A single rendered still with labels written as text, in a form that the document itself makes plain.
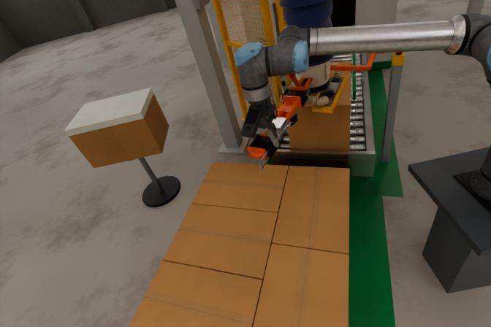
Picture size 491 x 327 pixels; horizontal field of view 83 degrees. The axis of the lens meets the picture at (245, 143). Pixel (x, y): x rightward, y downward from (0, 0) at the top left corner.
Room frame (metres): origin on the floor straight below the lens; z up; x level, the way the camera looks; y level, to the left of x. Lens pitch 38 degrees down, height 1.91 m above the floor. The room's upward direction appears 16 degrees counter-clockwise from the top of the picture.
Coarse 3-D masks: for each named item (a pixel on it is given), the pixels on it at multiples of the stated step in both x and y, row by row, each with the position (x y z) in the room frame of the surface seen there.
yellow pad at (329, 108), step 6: (330, 78) 1.34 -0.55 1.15; (336, 78) 1.31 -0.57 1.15; (342, 78) 1.30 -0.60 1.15; (342, 84) 1.25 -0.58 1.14; (336, 90) 1.20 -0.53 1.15; (342, 90) 1.21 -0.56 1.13; (330, 96) 1.16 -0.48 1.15; (336, 96) 1.15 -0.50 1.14; (330, 102) 1.11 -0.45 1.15; (336, 102) 1.11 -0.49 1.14; (312, 108) 1.11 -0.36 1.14; (318, 108) 1.10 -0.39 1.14; (324, 108) 1.08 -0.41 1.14; (330, 108) 1.07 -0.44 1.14
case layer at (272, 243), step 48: (240, 192) 1.26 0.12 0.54; (288, 192) 1.15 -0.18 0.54; (336, 192) 1.05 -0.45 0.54; (192, 240) 1.00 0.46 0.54; (240, 240) 0.91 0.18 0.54; (288, 240) 0.83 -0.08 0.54; (336, 240) 0.75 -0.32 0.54; (192, 288) 0.71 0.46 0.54; (240, 288) 0.65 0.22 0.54; (288, 288) 0.59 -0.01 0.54; (336, 288) 0.53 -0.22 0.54
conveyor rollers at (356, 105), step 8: (336, 56) 2.82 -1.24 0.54; (344, 56) 2.78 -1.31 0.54; (360, 64) 2.49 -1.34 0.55; (360, 72) 2.33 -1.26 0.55; (360, 80) 2.23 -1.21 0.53; (360, 88) 2.07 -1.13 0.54; (360, 96) 1.99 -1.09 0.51; (352, 104) 1.86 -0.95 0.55; (360, 104) 1.83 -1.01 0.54; (352, 112) 1.77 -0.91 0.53; (360, 112) 1.75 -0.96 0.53; (352, 120) 1.69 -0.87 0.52; (360, 120) 1.67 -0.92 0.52; (288, 136) 1.68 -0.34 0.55; (352, 136) 1.48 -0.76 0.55; (360, 136) 1.46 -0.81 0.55; (288, 144) 1.60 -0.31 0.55
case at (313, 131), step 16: (304, 112) 1.44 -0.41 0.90; (320, 112) 1.39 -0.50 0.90; (336, 112) 1.35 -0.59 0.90; (288, 128) 1.49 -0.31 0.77; (304, 128) 1.44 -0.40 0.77; (320, 128) 1.40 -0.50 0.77; (336, 128) 1.35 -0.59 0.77; (304, 144) 1.45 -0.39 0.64; (320, 144) 1.40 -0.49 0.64; (336, 144) 1.35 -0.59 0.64
